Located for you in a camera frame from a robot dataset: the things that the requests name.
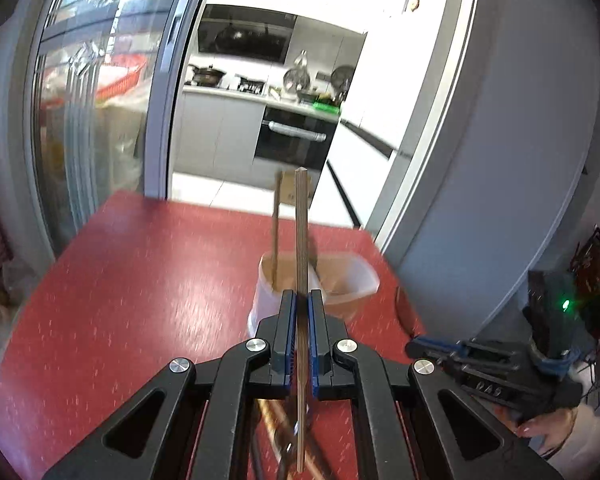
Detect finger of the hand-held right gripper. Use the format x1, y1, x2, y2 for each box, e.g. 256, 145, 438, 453
405, 336, 476, 362
432, 356, 483, 383

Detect black built-in oven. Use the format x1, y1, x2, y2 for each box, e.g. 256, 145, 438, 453
254, 105, 340, 172

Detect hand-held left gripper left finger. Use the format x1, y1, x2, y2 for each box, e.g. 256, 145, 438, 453
42, 290, 298, 480

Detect hanging dark pan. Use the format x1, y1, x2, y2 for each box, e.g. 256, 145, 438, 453
330, 63, 355, 92

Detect person's right hand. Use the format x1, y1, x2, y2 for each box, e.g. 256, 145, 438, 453
495, 402, 578, 448

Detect gas stove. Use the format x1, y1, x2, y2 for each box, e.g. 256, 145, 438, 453
236, 76, 267, 96

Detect reddish brown wooden utensil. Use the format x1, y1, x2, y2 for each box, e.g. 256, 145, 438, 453
395, 285, 420, 337

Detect black wok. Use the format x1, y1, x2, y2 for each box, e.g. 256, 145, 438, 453
187, 63, 227, 87

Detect beige plastic utensil holder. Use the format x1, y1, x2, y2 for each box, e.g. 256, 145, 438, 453
247, 252, 381, 338

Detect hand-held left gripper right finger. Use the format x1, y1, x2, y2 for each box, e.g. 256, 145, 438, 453
307, 289, 563, 480

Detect brown wooden chopstick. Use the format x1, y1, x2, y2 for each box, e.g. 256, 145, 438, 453
256, 400, 293, 480
270, 207, 283, 288

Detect sliding glass door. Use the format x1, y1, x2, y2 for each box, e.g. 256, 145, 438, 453
30, 0, 216, 256

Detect steel strainer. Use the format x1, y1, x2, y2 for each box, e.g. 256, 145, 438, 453
283, 51, 311, 94

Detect dark brown chopstick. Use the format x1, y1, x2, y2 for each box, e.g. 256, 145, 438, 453
305, 435, 334, 480

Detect cardboard box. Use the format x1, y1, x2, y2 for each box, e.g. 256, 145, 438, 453
277, 170, 317, 208

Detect black range hood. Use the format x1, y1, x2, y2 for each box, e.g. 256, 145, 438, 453
198, 4, 298, 66

